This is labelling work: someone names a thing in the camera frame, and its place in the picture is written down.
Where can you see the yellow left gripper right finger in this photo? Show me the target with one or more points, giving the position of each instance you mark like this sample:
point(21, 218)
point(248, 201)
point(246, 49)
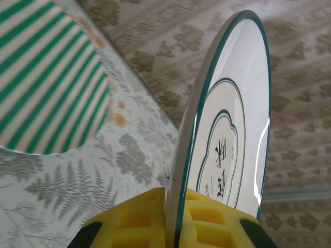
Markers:
point(219, 227)

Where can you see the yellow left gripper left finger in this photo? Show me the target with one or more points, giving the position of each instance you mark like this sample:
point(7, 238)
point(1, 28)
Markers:
point(129, 227)

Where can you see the green striped plate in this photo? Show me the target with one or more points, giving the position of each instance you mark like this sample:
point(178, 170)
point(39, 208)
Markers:
point(46, 77)

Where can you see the white plate with green rim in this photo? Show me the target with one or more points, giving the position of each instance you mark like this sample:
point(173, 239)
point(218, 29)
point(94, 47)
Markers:
point(232, 103)

